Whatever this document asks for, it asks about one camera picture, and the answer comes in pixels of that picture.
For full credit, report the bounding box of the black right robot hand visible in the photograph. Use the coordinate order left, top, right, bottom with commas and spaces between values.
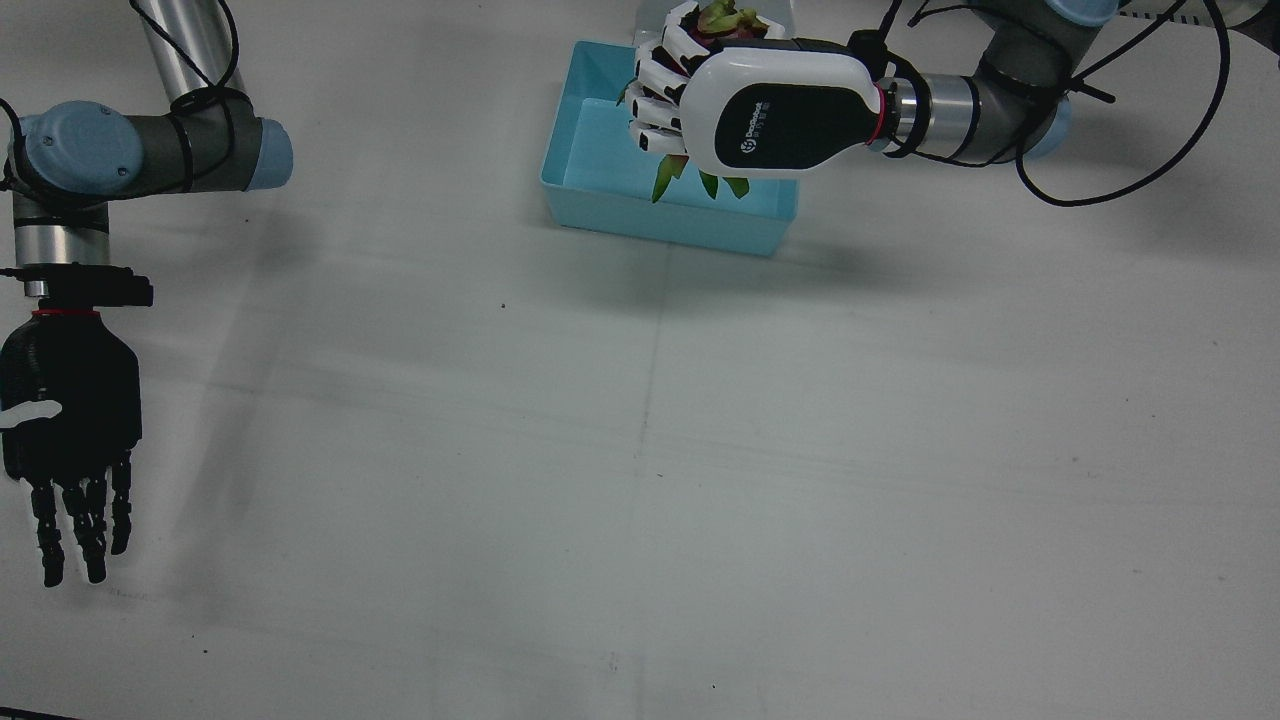
0, 308, 143, 588

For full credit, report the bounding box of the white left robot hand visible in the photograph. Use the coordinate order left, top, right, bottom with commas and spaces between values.
625, 0, 891, 181

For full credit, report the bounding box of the pink dragon fruit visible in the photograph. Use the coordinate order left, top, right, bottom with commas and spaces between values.
618, 0, 771, 204

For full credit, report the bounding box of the light blue plastic bin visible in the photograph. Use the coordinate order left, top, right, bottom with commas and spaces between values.
540, 40, 801, 258

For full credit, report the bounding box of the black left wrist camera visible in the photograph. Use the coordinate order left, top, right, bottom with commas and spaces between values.
848, 30, 898, 79

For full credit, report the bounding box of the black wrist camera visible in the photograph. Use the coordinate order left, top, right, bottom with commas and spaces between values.
5, 265, 154, 308
848, 30, 898, 79

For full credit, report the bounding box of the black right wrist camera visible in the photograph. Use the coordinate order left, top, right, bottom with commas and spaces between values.
5, 265, 154, 308

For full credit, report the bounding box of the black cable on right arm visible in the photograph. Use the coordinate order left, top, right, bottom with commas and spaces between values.
128, 0, 251, 196

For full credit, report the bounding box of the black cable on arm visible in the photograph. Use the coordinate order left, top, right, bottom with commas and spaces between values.
128, 0, 251, 196
880, 0, 1233, 208

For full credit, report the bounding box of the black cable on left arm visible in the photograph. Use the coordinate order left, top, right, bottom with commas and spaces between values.
880, 0, 1233, 208

